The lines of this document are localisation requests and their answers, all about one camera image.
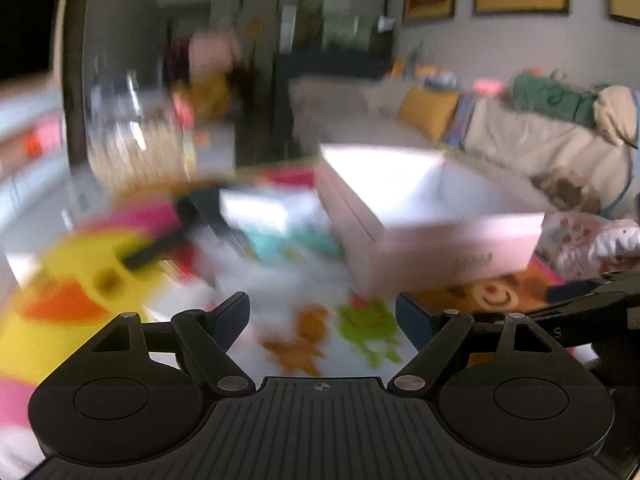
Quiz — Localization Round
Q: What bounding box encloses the small white carton box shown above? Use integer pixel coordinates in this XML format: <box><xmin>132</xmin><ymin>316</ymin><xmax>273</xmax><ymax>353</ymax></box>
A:
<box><xmin>219</xmin><ymin>188</ymin><xmax>293</xmax><ymax>234</ymax></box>

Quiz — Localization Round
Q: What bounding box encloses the floral pink blanket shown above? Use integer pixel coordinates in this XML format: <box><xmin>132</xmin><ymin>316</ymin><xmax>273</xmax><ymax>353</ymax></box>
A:
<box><xmin>535</xmin><ymin>211</ymin><xmax>639</xmax><ymax>281</ymax></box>

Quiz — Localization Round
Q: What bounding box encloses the colourful cartoon play mat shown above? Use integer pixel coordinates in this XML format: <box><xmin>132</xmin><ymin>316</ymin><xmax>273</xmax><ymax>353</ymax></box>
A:
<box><xmin>0</xmin><ymin>161</ymin><xmax>601</xmax><ymax>476</ymax></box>

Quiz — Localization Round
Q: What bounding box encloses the pink cardboard box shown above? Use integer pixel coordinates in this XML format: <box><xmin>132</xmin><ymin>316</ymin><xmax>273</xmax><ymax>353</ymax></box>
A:
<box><xmin>314</xmin><ymin>144</ymin><xmax>544</xmax><ymax>297</ymax></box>

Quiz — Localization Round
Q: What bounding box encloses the brown plush toy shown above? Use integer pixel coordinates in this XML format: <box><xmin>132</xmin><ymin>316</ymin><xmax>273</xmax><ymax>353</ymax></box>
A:
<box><xmin>539</xmin><ymin>167</ymin><xmax>601</xmax><ymax>214</ymax></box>

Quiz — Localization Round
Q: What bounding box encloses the beige covered sofa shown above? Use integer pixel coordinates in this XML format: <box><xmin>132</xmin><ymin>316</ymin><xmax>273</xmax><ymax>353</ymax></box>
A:
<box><xmin>288</xmin><ymin>75</ymin><xmax>639</xmax><ymax>219</ymax></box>

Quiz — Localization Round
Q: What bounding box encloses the beige plush pillow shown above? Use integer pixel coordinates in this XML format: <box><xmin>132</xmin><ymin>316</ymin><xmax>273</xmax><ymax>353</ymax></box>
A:
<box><xmin>593</xmin><ymin>86</ymin><xmax>639</xmax><ymax>148</ymax></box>

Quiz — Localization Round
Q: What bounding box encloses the yellow cushion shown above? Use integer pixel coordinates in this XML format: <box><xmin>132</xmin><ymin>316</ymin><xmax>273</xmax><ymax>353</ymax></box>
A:
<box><xmin>398</xmin><ymin>87</ymin><xmax>460</xmax><ymax>143</ymax></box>

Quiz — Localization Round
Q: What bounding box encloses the glass jar of nuts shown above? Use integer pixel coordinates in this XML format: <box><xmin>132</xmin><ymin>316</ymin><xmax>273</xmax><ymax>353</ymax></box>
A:
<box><xmin>82</xmin><ymin>0</ymin><xmax>193</xmax><ymax>192</ymax></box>

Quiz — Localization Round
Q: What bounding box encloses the pink clothes pile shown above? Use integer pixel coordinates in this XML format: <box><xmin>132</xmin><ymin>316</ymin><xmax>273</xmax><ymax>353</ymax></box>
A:
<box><xmin>189</xmin><ymin>29</ymin><xmax>242</xmax><ymax>77</ymax></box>

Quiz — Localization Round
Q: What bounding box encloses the glass aquarium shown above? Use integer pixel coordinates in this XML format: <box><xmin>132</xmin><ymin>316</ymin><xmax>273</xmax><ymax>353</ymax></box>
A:
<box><xmin>277</xmin><ymin>0</ymin><xmax>395</xmax><ymax>58</ymax></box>

